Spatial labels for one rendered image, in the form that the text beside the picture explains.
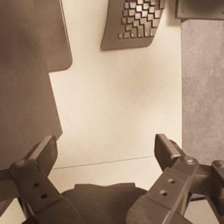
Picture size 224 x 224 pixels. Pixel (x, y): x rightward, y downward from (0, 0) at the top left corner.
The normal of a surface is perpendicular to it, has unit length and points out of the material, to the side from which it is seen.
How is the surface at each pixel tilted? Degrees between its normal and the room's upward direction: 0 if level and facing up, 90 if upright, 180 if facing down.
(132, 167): 0
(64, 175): 0
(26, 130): 86
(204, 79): 0
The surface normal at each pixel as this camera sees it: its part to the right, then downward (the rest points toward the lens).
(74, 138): 0.03, 0.30
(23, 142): 0.99, -0.11
